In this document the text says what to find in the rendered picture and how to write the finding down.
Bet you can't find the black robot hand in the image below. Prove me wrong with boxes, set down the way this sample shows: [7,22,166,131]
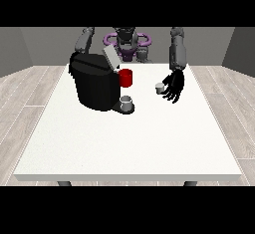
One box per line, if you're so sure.
[161,69,185,105]

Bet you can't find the small grey coffee pod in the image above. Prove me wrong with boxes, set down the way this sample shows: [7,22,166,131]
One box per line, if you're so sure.
[154,82,165,95]

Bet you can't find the red pod holder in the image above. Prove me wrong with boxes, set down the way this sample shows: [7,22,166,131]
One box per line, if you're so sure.
[119,68,133,89]

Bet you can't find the pale grey machine lid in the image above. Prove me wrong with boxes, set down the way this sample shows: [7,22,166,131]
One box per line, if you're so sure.
[102,44,122,70]

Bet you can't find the black coffee machine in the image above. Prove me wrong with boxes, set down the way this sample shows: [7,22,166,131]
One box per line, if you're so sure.
[68,51,135,116]

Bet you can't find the small grey cup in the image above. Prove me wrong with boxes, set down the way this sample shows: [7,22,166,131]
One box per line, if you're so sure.
[120,95,134,113]

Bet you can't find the grey robot trunk purple rings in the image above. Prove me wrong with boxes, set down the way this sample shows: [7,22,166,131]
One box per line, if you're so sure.
[103,27,154,64]

